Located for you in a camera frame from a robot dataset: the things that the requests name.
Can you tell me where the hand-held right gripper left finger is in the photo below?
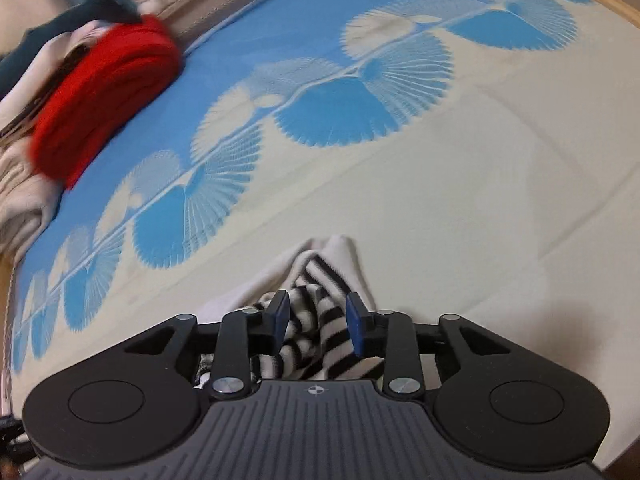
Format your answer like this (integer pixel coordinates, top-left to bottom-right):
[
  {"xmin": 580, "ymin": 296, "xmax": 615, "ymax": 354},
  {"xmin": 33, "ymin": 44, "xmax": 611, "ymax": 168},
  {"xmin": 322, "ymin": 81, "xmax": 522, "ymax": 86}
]
[{"xmin": 125, "ymin": 290, "xmax": 292, "ymax": 402}]

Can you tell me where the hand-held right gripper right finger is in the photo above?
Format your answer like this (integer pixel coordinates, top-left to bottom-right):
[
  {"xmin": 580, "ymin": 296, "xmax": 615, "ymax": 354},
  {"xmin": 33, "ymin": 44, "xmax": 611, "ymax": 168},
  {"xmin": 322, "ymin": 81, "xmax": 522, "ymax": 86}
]
[{"xmin": 346, "ymin": 291, "xmax": 511, "ymax": 403}]

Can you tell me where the striped dress with white vest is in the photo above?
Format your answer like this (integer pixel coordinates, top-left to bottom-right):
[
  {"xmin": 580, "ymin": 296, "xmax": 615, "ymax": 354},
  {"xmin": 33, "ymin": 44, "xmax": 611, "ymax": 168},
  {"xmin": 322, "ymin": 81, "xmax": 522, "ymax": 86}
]
[{"xmin": 192, "ymin": 232, "xmax": 388, "ymax": 392}]

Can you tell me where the blue patterned bed sheet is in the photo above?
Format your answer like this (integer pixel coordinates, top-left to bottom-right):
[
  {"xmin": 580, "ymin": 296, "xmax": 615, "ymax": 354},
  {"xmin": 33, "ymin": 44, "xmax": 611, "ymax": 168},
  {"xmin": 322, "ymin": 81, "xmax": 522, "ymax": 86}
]
[{"xmin": 0, "ymin": 0, "xmax": 640, "ymax": 466}]

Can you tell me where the red folded quilt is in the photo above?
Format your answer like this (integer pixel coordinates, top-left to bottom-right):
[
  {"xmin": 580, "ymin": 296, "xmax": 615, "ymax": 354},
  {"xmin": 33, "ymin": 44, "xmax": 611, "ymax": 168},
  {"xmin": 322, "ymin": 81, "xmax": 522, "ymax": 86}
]
[{"xmin": 30, "ymin": 15, "xmax": 183, "ymax": 192}]

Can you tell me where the white speckled folded quilt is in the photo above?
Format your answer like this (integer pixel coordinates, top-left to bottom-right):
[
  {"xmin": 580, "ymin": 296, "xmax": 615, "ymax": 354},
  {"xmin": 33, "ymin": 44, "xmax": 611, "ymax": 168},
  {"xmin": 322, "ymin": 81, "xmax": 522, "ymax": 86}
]
[{"xmin": 0, "ymin": 130, "xmax": 68, "ymax": 261}]

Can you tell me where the dark patterned folded blanket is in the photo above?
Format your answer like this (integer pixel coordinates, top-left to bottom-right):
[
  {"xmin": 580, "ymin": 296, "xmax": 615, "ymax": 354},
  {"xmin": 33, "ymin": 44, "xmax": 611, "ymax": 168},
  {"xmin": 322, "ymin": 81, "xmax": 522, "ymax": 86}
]
[{"xmin": 0, "ymin": 42, "xmax": 101, "ymax": 146}]

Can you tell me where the white folded blanket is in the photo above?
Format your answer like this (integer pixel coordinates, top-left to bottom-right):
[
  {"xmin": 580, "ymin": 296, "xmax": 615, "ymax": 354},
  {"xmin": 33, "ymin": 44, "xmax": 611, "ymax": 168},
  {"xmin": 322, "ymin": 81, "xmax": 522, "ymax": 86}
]
[{"xmin": 10, "ymin": 25, "xmax": 93, "ymax": 96}]

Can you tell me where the dark teal shark plush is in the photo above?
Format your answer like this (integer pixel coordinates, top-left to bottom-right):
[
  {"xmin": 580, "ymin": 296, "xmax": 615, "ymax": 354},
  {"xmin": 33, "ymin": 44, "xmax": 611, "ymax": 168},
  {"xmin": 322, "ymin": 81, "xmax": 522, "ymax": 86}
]
[{"xmin": 0, "ymin": 0, "xmax": 143, "ymax": 96}]

